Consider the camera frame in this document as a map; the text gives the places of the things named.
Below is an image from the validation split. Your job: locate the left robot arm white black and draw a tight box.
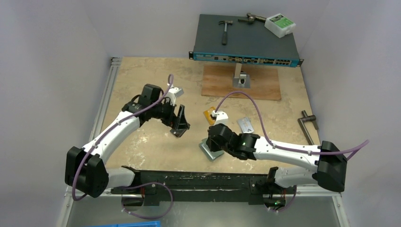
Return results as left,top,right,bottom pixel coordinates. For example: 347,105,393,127
64,84,190,198

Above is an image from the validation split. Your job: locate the dark hammer tool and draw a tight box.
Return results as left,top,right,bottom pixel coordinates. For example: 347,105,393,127
238,13,267,24

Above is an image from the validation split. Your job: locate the small claw hammer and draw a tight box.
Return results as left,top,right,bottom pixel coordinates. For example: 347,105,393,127
218,20,233,45

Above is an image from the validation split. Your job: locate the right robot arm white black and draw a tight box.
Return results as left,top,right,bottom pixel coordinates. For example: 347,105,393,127
206,123,348,192

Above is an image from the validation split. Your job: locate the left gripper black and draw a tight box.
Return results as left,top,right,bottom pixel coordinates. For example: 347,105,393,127
150,98,188,130

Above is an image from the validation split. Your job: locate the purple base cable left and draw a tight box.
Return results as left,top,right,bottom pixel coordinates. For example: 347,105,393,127
120,183,174,220

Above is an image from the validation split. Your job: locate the plywood board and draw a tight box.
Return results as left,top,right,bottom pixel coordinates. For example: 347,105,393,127
201,63,281,101

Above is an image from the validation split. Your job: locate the metal post stand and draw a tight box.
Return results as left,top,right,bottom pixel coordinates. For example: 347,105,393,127
232,63,250,88

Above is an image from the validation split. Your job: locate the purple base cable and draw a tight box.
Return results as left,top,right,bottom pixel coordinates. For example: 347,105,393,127
266,189,297,214
120,183,174,220

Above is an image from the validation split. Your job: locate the white green box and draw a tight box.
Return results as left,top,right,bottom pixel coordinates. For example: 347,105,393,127
264,14,296,38

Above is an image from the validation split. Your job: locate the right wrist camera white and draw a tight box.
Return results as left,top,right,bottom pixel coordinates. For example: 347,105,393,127
210,110,229,126

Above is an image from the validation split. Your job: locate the network switch dark blue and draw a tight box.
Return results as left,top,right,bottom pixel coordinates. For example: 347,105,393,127
189,14,304,68

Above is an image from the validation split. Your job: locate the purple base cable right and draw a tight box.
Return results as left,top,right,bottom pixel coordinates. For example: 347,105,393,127
266,189,297,214

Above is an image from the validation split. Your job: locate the blue plastic bin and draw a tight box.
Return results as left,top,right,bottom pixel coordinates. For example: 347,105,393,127
90,221,161,227

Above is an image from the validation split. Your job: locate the gold credit card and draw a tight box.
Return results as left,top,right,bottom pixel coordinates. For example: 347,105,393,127
203,106,218,126

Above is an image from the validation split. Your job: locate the aluminium frame rail left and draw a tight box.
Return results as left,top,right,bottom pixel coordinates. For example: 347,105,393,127
89,57,122,140

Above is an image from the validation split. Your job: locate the teal card holder wallet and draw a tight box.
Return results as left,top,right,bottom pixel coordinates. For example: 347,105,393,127
199,139,225,161

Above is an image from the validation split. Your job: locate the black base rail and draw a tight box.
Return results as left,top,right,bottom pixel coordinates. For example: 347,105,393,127
111,170,295,206

